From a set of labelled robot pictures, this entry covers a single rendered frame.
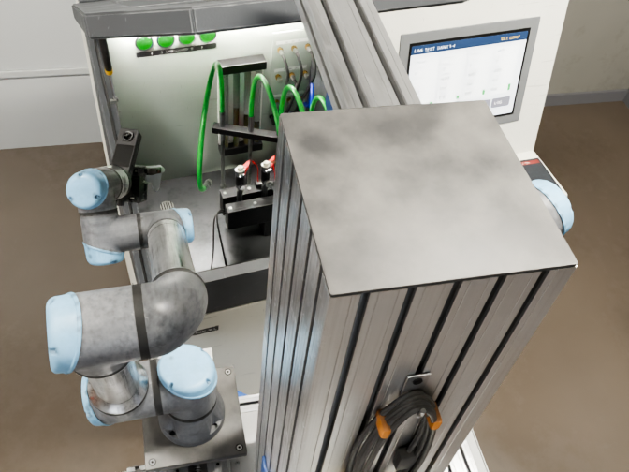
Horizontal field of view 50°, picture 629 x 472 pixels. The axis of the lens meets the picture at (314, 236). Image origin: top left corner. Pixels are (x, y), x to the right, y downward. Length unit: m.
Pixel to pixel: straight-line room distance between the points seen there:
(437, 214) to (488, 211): 0.05
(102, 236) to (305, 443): 0.69
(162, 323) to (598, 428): 2.36
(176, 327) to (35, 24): 2.48
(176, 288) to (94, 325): 0.13
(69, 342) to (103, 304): 0.07
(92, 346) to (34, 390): 1.91
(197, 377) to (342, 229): 0.82
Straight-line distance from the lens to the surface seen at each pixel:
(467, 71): 2.17
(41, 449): 2.82
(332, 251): 0.63
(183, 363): 1.44
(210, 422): 1.56
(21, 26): 3.38
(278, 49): 2.12
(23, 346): 3.05
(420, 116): 0.79
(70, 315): 1.04
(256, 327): 2.21
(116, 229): 1.41
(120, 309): 1.03
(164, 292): 1.04
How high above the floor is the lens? 2.52
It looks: 50 degrees down
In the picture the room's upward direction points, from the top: 8 degrees clockwise
